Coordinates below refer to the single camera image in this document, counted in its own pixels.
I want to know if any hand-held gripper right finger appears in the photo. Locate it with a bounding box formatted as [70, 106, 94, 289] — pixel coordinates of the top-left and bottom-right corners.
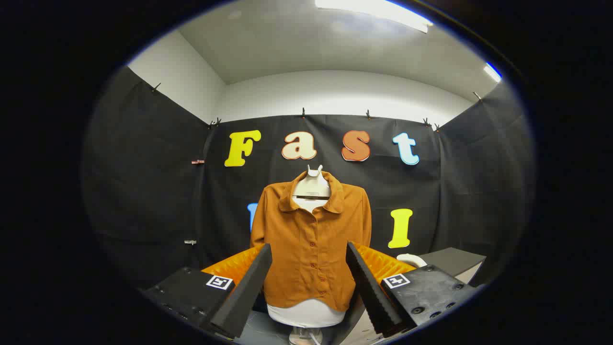
[346, 242, 479, 337]

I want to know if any long ceiling light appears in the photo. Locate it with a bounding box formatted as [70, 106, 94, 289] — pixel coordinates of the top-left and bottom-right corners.
[315, 0, 434, 33]

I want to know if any brown button-up shirt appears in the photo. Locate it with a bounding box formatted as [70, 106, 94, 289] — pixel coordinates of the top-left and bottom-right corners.
[250, 171, 372, 313]

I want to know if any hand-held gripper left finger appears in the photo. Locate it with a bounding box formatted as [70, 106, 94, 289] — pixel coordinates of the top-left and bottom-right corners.
[144, 243, 272, 340]

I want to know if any white garment steamer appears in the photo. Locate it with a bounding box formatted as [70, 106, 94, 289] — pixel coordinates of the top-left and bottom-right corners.
[397, 253, 428, 268]

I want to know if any mannequin stand base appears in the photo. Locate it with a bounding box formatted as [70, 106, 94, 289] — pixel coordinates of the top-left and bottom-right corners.
[289, 326, 322, 345]

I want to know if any white mannequin torso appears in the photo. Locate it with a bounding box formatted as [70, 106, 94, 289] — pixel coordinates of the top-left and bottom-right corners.
[266, 164, 346, 329]

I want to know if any grey cabinet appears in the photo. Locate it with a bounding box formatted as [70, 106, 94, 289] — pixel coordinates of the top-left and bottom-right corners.
[419, 247, 487, 286]

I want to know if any black backdrop cloth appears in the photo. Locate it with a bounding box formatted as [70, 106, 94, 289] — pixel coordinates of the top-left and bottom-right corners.
[81, 66, 536, 298]

